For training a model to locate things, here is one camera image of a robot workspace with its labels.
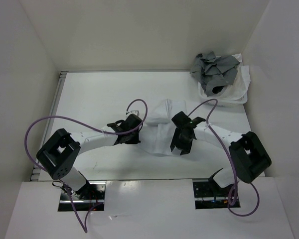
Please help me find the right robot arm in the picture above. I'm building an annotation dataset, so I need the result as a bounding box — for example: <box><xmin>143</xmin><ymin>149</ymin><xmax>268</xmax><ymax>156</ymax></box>
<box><xmin>170</xmin><ymin>112</ymin><xmax>272</xmax><ymax>196</ymax></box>

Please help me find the grey skirt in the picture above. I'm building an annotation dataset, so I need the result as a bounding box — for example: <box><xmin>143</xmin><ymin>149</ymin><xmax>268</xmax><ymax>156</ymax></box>
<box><xmin>190</xmin><ymin>51</ymin><xmax>240</xmax><ymax>97</ymax></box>

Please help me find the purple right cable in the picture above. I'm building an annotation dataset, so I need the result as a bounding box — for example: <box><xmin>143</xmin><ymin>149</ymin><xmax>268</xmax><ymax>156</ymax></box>
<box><xmin>189</xmin><ymin>99</ymin><xmax>260</xmax><ymax>215</ymax></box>

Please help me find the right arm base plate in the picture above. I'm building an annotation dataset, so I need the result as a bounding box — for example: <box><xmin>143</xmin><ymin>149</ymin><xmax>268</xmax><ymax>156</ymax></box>
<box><xmin>192</xmin><ymin>179</ymin><xmax>233</xmax><ymax>210</ymax></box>

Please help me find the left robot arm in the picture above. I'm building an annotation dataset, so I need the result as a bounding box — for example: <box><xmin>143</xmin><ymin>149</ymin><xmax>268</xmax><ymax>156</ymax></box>
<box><xmin>36</xmin><ymin>114</ymin><xmax>142</xmax><ymax>199</ymax></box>

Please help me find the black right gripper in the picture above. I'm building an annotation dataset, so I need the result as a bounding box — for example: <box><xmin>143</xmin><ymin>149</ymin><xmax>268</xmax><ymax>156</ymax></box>
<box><xmin>170</xmin><ymin>128</ymin><xmax>193</xmax><ymax>155</ymax></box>

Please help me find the white skirt in pile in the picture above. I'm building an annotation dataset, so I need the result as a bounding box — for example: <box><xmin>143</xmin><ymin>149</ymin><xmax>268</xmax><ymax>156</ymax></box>
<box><xmin>215</xmin><ymin>53</ymin><xmax>251</xmax><ymax>107</ymax></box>

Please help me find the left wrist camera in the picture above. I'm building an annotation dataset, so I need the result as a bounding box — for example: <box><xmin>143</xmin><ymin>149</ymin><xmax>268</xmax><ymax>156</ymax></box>
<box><xmin>126</xmin><ymin>110</ymin><xmax>140</xmax><ymax>117</ymax></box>

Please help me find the white skirt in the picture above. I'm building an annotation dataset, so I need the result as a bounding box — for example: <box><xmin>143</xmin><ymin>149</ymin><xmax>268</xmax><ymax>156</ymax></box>
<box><xmin>215</xmin><ymin>53</ymin><xmax>251</xmax><ymax>107</ymax></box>
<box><xmin>137</xmin><ymin>99</ymin><xmax>187</xmax><ymax>156</ymax></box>

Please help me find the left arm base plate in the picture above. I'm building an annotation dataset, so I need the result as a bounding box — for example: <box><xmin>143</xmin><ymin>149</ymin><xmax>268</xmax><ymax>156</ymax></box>
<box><xmin>52</xmin><ymin>181</ymin><xmax>106</xmax><ymax>212</ymax></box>

